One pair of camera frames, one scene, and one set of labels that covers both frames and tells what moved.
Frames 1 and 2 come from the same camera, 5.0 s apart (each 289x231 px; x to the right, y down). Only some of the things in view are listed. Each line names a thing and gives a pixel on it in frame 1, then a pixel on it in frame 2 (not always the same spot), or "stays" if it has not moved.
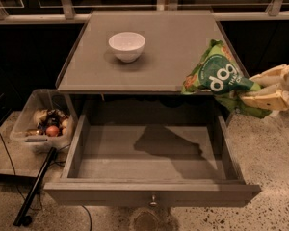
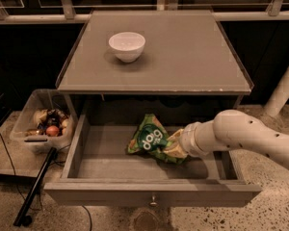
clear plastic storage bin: [46, 119] stays
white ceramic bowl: [127, 46] stays
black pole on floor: [33, 194] stays
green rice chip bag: [219, 73] -> [152, 139]
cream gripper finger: [272, 96] -> [175, 151]
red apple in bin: [52, 131] stays
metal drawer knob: [153, 203] stays
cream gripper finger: [273, 76] -> [176, 136]
